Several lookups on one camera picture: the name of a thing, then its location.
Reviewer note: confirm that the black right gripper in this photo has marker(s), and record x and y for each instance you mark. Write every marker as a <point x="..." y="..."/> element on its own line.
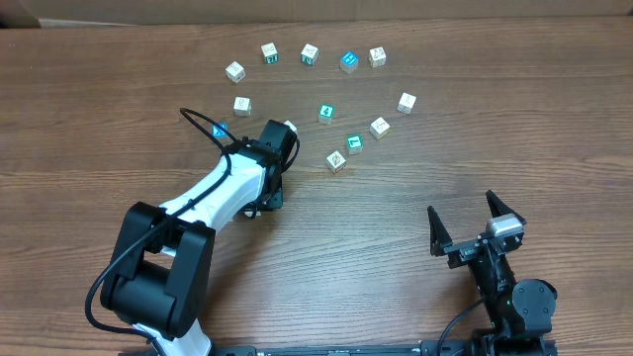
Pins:
<point x="463" y="251"/>

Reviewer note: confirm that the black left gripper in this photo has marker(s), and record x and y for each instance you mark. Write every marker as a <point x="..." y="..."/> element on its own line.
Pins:
<point x="275" y="196"/>

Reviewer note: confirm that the blue D wooden block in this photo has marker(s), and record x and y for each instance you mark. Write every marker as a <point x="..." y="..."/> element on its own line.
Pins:
<point x="291" y="126"/>

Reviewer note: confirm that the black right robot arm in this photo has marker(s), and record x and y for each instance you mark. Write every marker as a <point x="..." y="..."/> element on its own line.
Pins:
<point x="520" y="312"/>

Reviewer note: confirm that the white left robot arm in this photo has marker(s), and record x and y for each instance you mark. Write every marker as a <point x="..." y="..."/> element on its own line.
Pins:
<point x="156" y="282"/>

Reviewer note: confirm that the red Y wooden block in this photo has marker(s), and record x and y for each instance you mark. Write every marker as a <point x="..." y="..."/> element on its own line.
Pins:
<point x="336" y="162"/>

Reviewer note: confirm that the blue X wooden block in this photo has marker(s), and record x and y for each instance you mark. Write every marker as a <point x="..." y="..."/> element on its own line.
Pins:
<point x="220" y="130"/>

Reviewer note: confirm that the plain globe wooden block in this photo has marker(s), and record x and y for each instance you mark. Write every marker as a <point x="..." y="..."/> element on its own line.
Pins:
<point x="242" y="106"/>

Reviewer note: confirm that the green 7 wooden block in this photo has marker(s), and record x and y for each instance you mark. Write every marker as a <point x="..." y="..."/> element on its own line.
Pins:
<point x="354" y="144"/>

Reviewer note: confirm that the green 4 wooden block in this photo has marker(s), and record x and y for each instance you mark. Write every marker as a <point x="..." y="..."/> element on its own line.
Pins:
<point x="325" y="114"/>

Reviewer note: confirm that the yellow G wooden block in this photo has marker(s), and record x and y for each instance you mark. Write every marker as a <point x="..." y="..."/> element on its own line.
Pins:
<point x="379" y="128"/>

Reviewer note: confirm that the yellow-edged wooden block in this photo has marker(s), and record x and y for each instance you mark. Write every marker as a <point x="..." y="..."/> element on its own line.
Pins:
<point x="235" y="72"/>

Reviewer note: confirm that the yellow anchor wooden block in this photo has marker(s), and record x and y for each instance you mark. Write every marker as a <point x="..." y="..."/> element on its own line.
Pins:
<point x="406" y="103"/>

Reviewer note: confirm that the green K wooden block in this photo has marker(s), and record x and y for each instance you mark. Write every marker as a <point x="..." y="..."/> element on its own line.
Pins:
<point x="270" y="53"/>

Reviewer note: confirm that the green J wooden block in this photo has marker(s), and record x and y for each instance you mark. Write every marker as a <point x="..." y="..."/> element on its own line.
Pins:
<point x="309" y="54"/>

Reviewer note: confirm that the blue-top wooden block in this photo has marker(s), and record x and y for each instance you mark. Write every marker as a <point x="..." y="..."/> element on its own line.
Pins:
<point x="349" y="62"/>

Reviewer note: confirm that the yellow O wooden block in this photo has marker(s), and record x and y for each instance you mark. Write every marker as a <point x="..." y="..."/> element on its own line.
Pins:
<point x="377" y="56"/>

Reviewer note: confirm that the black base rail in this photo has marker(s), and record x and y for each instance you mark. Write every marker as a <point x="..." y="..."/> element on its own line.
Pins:
<point x="386" y="350"/>

